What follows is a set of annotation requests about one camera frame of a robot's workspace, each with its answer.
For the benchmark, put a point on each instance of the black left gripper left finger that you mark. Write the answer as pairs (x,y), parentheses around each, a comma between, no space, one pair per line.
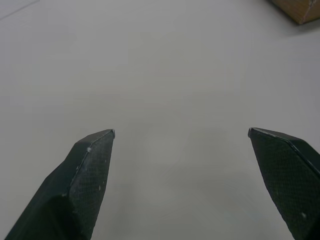
(75,190)

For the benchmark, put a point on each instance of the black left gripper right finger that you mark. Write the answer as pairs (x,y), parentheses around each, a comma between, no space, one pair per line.
(287,175)

